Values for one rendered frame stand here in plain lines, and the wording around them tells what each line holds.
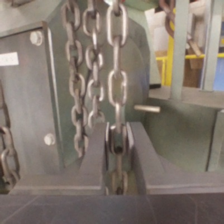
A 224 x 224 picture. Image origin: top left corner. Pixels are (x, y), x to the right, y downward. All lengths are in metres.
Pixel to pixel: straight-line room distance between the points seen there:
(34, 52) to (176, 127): 0.54
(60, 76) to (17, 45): 0.08
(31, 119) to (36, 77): 0.07
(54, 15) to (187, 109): 0.50
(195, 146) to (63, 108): 0.50
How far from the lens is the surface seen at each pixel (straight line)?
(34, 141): 0.29
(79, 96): 0.18
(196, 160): 0.66
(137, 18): 1.03
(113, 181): 0.17
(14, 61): 0.28
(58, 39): 0.23
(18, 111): 0.30
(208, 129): 0.60
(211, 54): 0.94
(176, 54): 0.62
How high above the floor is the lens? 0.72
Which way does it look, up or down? 15 degrees down
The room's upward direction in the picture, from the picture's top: 1 degrees counter-clockwise
